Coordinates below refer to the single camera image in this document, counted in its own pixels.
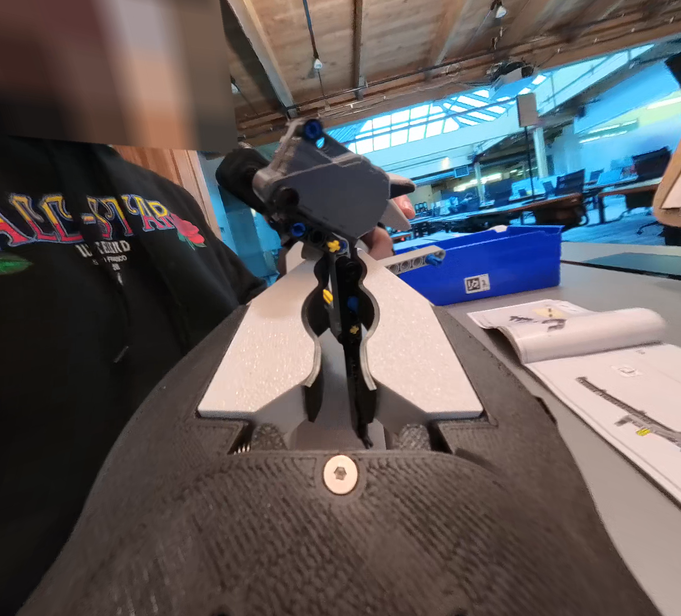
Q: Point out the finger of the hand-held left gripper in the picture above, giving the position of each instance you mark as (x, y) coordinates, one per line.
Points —
(401, 186)
(398, 216)

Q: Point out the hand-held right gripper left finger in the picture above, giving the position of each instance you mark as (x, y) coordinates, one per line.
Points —
(260, 355)

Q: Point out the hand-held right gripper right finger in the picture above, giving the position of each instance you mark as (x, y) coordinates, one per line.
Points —
(420, 355)

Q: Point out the grey and black brick model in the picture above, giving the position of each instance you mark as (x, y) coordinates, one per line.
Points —
(330, 190)

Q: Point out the grey desk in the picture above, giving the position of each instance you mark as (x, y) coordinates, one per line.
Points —
(612, 520)

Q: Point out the person's left hand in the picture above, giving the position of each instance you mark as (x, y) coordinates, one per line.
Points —
(381, 244)

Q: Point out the blue bin with square tag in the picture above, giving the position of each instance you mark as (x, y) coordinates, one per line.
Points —
(510, 265)

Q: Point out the long wooden table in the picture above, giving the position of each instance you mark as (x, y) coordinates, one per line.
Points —
(532, 204)

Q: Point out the white hanging sign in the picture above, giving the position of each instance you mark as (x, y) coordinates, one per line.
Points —
(526, 111)

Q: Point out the black office chair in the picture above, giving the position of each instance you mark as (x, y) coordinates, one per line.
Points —
(569, 181)
(652, 163)

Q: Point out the person's black printed sweatshirt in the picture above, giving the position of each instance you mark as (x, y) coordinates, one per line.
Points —
(80, 334)

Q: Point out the white instruction booklet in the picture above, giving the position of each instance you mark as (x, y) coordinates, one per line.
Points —
(612, 392)

